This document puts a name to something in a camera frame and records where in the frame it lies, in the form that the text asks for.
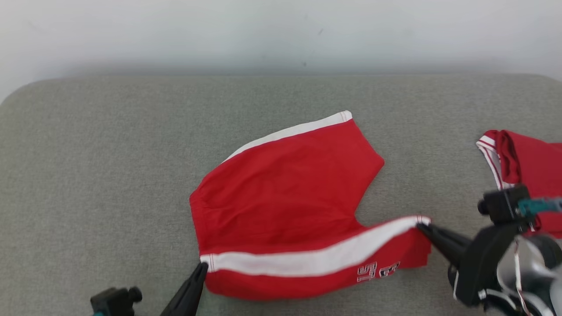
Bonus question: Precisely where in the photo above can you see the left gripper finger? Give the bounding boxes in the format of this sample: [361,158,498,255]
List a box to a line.
[160,262,209,316]

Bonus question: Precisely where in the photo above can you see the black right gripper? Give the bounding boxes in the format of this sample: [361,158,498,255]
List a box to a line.
[416,222,532,308]

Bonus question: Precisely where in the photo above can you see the red jersey with striped trim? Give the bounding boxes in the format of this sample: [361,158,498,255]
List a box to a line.
[476,129,562,240]

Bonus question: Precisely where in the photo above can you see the red Bulls 23 shorts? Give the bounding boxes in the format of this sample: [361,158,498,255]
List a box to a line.
[190,111,433,301]

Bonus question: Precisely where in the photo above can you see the thin red white wire bundle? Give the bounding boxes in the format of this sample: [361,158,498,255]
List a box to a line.
[512,237,530,308]

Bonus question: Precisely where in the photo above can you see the black cable with teal plug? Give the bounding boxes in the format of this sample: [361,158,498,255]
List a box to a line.
[517,197,562,218]

